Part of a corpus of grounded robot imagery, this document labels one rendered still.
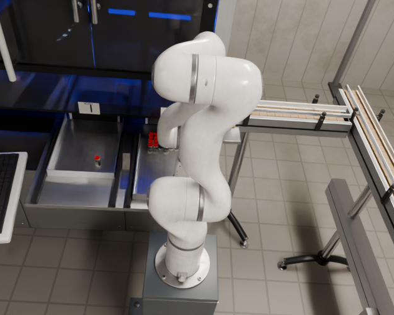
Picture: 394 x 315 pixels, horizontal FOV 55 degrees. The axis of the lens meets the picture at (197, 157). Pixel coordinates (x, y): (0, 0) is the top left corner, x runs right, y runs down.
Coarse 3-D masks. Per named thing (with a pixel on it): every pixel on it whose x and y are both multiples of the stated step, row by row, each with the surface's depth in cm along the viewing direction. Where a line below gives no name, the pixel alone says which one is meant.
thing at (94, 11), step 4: (92, 0) 119; (92, 4) 120; (96, 4) 121; (92, 8) 121; (96, 8) 122; (92, 12) 122; (96, 12) 123; (92, 16) 123; (96, 16) 123; (92, 20) 124; (96, 20) 124
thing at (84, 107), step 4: (80, 104) 156; (84, 104) 156; (88, 104) 156; (92, 104) 157; (96, 104) 157; (80, 108) 158; (84, 108) 158; (88, 108) 158; (92, 108) 158; (96, 108) 158; (80, 112) 160; (84, 112) 160; (88, 112) 160; (92, 112) 160; (96, 112) 160
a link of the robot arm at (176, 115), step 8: (176, 104) 110; (184, 104) 105; (192, 104) 101; (200, 104) 101; (168, 112) 111; (176, 112) 109; (184, 112) 106; (192, 112) 104; (160, 120) 113; (168, 120) 110; (176, 120) 108; (184, 120) 107; (160, 128) 113; (168, 128) 111; (176, 128) 118; (160, 136) 116; (168, 136) 116; (176, 136) 117; (160, 144) 120; (168, 144) 119; (176, 144) 119
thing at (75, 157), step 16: (64, 128) 168; (80, 128) 169; (96, 128) 170; (112, 128) 171; (64, 144) 161; (80, 144) 162; (96, 144) 163; (112, 144) 164; (64, 160) 155; (80, 160) 156; (112, 160) 158; (80, 176) 150; (96, 176) 150; (112, 176) 150
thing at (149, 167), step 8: (144, 144) 166; (144, 152) 163; (152, 152) 163; (160, 152) 164; (168, 152) 164; (176, 152) 165; (136, 160) 155; (144, 160) 160; (152, 160) 160; (160, 160) 161; (168, 160) 161; (136, 168) 153; (144, 168) 156; (152, 168) 157; (160, 168) 157; (168, 168) 158; (136, 176) 153; (144, 176) 153; (152, 176) 154; (160, 176) 154; (136, 184) 150; (144, 184) 151; (136, 192) 147; (144, 192) 148
